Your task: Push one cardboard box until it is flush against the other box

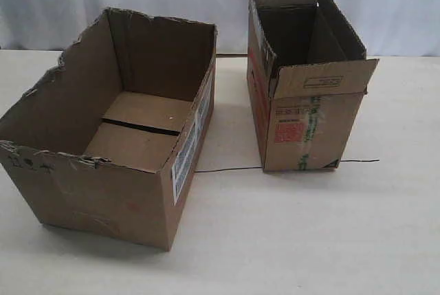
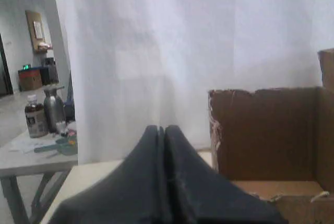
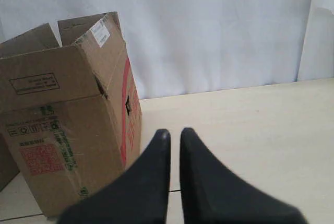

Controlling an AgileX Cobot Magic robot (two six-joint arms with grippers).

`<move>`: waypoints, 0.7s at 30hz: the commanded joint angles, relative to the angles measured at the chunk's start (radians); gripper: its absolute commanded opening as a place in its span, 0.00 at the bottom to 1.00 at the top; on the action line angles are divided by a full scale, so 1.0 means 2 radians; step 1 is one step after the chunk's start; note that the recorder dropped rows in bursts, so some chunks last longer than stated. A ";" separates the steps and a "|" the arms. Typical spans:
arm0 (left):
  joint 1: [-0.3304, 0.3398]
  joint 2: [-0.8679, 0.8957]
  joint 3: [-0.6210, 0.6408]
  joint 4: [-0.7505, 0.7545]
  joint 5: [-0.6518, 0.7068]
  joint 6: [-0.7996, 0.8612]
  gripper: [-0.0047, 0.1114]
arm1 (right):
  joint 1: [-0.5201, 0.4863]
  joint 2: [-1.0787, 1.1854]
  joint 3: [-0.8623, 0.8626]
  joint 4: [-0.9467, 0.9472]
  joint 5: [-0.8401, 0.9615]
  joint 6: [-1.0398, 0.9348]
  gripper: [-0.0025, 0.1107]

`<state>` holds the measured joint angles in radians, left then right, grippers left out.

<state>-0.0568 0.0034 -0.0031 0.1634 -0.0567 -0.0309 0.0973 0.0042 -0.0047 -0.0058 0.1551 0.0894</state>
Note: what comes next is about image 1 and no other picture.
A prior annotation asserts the torn cardboard box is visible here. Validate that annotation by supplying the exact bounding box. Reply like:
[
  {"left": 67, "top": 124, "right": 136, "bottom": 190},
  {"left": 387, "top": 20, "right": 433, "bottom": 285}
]
[{"left": 1, "top": 8, "right": 217, "bottom": 251}]

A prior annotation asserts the tall cardboard box with flaps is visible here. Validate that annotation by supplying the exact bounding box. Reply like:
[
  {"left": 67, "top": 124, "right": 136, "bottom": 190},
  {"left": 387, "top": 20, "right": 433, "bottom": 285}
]
[{"left": 247, "top": 0, "right": 378, "bottom": 172}]

